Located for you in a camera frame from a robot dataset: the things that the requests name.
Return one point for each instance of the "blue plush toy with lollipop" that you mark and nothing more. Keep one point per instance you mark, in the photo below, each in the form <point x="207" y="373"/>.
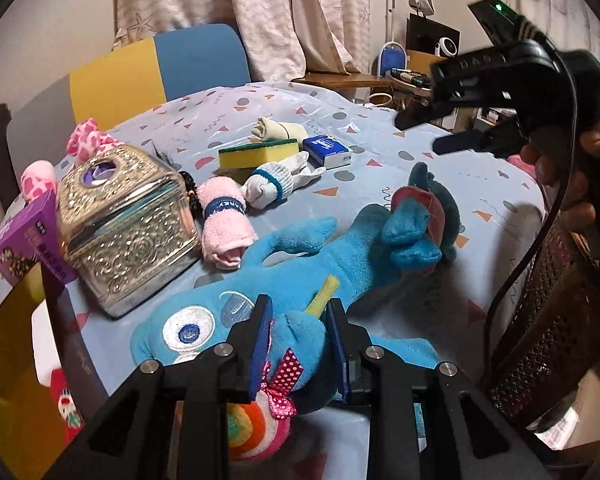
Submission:
<point x="330" y="255"/>

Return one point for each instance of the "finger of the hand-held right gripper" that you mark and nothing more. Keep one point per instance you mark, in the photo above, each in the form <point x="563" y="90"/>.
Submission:
<point x="430" y="112"/>
<point x="457" y="142"/>

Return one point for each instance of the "wooden side table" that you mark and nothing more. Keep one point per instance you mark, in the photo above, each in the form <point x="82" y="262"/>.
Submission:
<point x="340" y="80"/>

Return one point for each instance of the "black mesh basket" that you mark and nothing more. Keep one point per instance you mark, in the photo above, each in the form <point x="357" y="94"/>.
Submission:
<point x="545" y="320"/>

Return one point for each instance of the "black haired doll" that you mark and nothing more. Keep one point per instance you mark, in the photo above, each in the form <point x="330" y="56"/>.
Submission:
<point x="189" y="195"/>

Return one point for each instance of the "small white fan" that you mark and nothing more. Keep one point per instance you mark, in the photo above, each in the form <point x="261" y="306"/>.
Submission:
<point x="446" y="46"/>

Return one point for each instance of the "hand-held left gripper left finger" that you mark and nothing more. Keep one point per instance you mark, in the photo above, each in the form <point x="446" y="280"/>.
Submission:
<point x="259" y="342"/>

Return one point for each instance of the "blue white round appliance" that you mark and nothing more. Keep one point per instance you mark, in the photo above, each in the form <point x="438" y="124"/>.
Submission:
<point x="392" y="57"/>

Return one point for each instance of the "purple cardboard box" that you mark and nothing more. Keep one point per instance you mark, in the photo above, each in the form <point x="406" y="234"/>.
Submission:
<point x="30" y="240"/>

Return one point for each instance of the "teal plush toy pink mouth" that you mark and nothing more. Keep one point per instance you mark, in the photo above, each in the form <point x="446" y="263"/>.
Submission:
<point x="440" y="195"/>

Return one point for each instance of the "person's right hand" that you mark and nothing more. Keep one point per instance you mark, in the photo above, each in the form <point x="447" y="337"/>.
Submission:
<point x="577" y="207"/>

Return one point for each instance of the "gold metal tin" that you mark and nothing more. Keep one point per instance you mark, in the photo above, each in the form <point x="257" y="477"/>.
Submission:
<point x="10" y="350"/>

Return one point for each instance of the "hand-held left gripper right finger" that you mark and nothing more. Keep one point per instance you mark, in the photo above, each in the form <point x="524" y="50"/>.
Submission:
<point x="334" y="345"/>

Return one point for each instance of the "grey yellow blue chair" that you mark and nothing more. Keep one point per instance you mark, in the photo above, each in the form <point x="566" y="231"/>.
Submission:
<point x="130" y="75"/>

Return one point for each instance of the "silver ornate tissue box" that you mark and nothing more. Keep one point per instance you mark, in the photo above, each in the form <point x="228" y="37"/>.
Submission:
<point x="130" y="230"/>

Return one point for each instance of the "red sock with doll face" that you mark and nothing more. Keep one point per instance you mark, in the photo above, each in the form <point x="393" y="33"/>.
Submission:
<point x="65" y="405"/>

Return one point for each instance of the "blue tissue pack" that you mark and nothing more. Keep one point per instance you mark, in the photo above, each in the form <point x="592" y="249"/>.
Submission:
<point x="327" y="151"/>

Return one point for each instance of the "yellow green sponge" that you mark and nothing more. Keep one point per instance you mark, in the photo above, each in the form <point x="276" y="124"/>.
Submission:
<point x="260" y="157"/>

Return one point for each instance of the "pink towel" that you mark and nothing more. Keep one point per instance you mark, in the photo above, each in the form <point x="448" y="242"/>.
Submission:
<point x="225" y="220"/>

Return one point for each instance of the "pink patterned curtain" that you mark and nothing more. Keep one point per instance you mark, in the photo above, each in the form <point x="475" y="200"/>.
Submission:
<point x="280" y="5"/>

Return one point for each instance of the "beige cloth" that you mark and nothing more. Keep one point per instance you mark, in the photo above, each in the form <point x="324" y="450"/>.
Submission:
<point x="280" y="130"/>

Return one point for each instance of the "white sock blue stripes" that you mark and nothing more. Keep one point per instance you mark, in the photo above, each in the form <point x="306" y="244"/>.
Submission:
<point x="275" y="180"/>

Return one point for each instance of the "pink spotted plush toy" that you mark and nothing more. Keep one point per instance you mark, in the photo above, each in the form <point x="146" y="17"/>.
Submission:
<point x="87" y="140"/>

